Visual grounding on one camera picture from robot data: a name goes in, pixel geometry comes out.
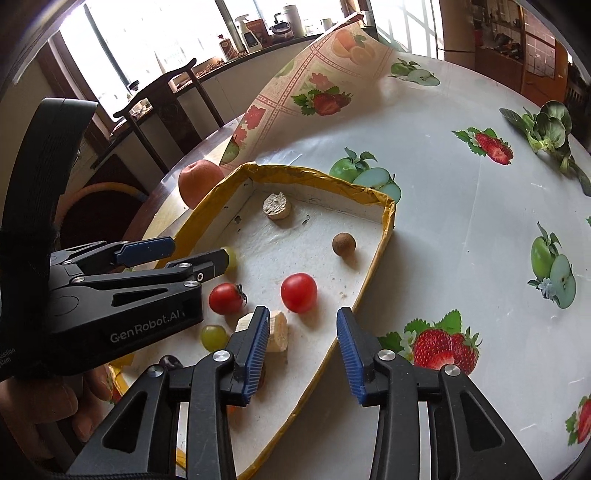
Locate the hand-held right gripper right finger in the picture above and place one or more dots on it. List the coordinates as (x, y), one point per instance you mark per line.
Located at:
(351, 355)

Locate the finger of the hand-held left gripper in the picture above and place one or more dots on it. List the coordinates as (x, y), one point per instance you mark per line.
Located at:
(198, 270)
(143, 249)

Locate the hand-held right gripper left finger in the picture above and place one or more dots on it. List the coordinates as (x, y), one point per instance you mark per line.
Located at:
(256, 355)

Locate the green grape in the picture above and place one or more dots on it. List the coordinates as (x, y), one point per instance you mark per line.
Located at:
(214, 337)
(232, 259)

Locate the cherry tomato with stem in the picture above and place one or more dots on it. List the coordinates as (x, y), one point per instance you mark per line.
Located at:
(226, 298)

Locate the round red cherry tomato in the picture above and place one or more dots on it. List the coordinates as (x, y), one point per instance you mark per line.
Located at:
(299, 292)

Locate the dark purple plum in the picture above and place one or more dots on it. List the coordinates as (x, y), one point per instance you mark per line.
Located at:
(168, 361)

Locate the small rough sugarcane chunk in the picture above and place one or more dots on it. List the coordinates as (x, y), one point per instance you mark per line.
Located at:
(277, 205)

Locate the brown longan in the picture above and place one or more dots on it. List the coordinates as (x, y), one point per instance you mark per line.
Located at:
(344, 243)

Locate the white tray with yellow rim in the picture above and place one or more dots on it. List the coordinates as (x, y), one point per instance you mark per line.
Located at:
(314, 221)

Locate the person's left hand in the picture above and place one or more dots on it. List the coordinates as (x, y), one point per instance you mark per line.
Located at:
(46, 399)

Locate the yellow rimmed basket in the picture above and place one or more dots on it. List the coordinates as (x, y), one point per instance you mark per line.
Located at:
(106, 188)

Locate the red apple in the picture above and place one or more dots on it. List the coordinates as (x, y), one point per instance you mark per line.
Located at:
(198, 182)

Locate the dark wooden chair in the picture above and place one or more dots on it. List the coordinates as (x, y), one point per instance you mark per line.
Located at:
(157, 106)

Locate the fruit print tablecloth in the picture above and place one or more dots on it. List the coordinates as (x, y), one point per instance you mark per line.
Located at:
(461, 207)

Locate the red label bottle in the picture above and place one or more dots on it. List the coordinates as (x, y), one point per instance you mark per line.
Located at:
(226, 46)

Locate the white spray bottle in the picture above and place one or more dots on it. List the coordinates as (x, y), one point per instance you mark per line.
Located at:
(244, 30)

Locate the white mug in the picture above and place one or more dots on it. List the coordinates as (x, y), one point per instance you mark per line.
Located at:
(327, 23)

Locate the leafy green vegetable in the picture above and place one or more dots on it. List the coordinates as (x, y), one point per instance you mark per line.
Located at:
(551, 122)

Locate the wooden cabinet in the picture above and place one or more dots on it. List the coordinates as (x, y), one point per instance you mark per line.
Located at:
(512, 46)

